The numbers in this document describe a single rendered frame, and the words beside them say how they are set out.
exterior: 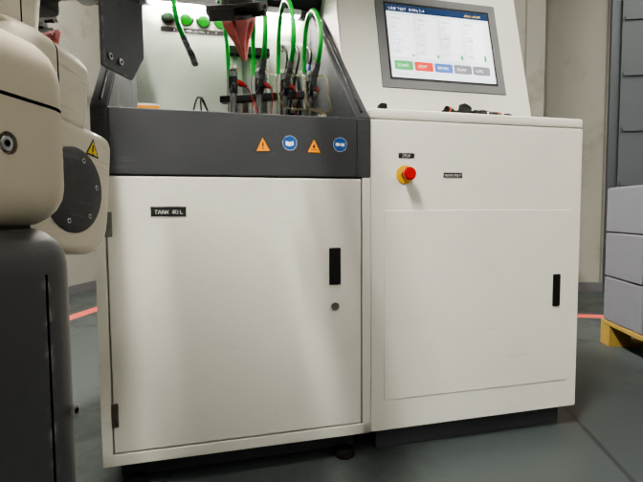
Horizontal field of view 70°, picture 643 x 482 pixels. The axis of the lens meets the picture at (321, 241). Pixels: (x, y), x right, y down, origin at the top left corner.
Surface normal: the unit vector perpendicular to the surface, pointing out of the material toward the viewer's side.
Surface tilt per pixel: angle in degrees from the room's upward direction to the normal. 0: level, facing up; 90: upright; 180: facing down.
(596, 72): 90
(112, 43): 90
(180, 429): 90
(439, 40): 76
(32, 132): 90
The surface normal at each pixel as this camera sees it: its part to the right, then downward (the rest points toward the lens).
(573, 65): -0.14, 0.06
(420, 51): 0.24, -0.18
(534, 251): 0.25, 0.06
